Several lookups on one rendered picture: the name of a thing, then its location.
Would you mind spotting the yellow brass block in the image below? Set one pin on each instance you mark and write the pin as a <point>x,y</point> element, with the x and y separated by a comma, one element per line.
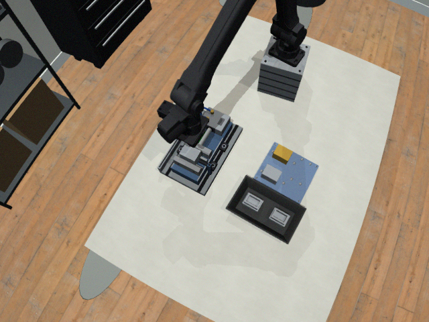
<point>282,154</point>

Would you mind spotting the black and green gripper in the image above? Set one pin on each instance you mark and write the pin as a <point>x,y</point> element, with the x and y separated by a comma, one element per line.
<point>194,133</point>

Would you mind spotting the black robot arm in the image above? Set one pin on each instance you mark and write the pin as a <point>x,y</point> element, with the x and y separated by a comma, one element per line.
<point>190,90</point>

